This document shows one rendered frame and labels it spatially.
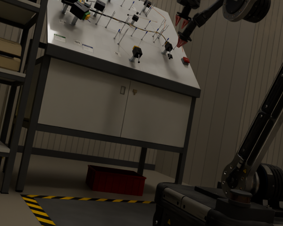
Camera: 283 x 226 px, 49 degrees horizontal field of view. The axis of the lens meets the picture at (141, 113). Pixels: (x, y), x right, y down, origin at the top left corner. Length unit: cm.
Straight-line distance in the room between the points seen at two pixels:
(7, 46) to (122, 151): 254
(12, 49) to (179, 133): 127
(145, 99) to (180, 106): 31
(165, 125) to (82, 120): 64
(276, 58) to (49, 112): 227
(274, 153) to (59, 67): 224
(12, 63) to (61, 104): 35
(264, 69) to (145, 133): 150
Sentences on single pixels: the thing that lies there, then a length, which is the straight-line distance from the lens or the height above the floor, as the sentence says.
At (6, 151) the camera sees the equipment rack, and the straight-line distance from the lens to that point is 185.
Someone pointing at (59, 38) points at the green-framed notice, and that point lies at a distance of 199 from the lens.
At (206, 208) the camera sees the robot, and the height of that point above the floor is 24.
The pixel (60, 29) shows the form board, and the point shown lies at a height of 100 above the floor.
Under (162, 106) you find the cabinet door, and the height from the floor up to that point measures 67.
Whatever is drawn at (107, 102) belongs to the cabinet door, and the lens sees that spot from 205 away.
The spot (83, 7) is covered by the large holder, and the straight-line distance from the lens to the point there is 210.
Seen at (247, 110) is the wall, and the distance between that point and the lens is 307.
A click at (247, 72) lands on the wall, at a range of 310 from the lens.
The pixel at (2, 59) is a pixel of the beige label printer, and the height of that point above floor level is 71.
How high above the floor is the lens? 44
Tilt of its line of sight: 4 degrees up
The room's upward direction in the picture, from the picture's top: 10 degrees clockwise
